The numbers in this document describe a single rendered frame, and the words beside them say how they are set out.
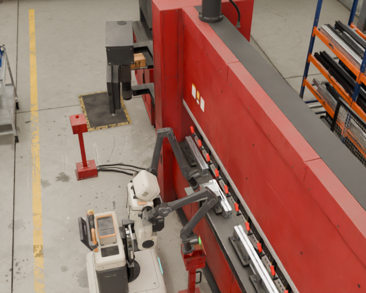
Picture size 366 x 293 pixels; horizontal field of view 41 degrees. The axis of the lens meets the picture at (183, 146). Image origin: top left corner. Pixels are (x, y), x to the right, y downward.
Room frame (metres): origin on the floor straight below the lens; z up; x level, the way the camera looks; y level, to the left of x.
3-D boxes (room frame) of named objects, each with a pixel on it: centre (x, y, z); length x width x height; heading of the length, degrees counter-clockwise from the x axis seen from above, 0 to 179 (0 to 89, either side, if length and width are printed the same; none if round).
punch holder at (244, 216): (2.49, -0.50, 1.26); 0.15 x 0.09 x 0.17; 19
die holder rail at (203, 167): (3.55, -0.13, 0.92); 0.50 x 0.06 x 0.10; 19
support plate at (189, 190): (2.98, -0.17, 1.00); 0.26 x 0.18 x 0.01; 109
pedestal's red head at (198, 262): (2.52, -0.09, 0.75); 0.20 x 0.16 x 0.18; 14
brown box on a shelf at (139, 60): (5.17, 0.59, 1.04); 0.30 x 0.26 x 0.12; 15
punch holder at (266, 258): (2.11, -0.63, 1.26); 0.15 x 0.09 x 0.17; 19
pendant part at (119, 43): (4.06, 0.59, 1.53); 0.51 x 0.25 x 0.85; 7
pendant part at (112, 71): (4.00, 0.67, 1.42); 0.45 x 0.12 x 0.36; 7
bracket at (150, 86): (4.17, 0.38, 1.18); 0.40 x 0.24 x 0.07; 19
